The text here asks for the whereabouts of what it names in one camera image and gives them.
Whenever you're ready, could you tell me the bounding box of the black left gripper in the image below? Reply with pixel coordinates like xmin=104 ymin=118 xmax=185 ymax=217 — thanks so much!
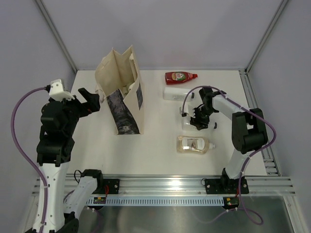
xmin=57 ymin=87 xmax=100 ymax=135

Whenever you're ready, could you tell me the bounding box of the aluminium mounting rail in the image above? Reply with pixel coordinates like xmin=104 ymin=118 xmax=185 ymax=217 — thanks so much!
xmin=31 ymin=173 xmax=296 ymax=195

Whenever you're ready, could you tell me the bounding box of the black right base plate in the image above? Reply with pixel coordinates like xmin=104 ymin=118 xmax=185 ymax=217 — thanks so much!
xmin=204 ymin=178 xmax=239 ymax=195

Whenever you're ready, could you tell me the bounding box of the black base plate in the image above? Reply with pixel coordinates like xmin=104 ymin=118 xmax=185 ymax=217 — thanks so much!
xmin=204 ymin=178 xmax=239 ymax=195
xmin=92 ymin=179 xmax=120 ymax=195

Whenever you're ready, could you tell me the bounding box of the right side aluminium rail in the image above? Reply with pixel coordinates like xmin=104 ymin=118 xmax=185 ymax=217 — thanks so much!
xmin=239 ymin=69 xmax=281 ymax=176

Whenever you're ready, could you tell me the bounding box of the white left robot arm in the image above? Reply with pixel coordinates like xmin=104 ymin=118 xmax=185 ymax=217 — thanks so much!
xmin=28 ymin=88 xmax=104 ymax=233

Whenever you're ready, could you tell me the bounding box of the small white bottle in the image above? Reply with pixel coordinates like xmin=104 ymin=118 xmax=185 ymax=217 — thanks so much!
xmin=182 ymin=116 xmax=218 ymax=132

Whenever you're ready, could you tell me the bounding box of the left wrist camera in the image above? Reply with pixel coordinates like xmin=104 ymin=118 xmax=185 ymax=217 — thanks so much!
xmin=49 ymin=79 xmax=74 ymax=102

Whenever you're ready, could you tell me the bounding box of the right aluminium frame post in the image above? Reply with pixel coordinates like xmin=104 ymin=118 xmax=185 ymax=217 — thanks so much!
xmin=244 ymin=0 xmax=290 ymax=74

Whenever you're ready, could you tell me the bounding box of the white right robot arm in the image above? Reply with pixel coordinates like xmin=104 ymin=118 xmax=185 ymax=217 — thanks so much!
xmin=190 ymin=86 xmax=268 ymax=194

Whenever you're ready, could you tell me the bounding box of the white slotted cable duct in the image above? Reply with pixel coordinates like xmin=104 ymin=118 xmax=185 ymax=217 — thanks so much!
xmin=86 ymin=196 xmax=224 ymax=206

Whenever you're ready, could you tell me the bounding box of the left aluminium frame post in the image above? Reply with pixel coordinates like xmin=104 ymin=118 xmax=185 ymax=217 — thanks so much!
xmin=34 ymin=0 xmax=78 ymax=74

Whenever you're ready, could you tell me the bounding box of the white bottle black cap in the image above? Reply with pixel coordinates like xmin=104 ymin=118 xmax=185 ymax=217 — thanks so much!
xmin=163 ymin=87 xmax=190 ymax=101

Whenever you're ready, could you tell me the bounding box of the beige canvas tote bag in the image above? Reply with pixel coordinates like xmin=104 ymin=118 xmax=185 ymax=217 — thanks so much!
xmin=95 ymin=46 xmax=144 ymax=135

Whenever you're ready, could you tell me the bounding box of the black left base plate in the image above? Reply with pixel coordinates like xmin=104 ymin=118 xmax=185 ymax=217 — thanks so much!
xmin=92 ymin=179 xmax=120 ymax=195

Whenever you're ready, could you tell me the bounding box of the aluminium frame post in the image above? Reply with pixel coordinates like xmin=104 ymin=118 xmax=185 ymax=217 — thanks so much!
xmin=244 ymin=0 xmax=290 ymax=74
xmin=34 ymin=0 xmax=78 ymax=74

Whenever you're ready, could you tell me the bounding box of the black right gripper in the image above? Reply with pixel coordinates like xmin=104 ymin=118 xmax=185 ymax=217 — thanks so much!
xmin=189 ymin=105 xmax=215 ymax=130

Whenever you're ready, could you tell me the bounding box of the red dish soap bottle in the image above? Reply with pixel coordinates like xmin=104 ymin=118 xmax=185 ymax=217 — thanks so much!
xmin=165 ymin=71 xmax=198 ymax=85

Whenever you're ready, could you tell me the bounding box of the clear amber soap bottle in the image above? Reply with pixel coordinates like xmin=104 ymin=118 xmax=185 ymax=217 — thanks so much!
xmin=176 ymin=136 xmax=215 ymax=154

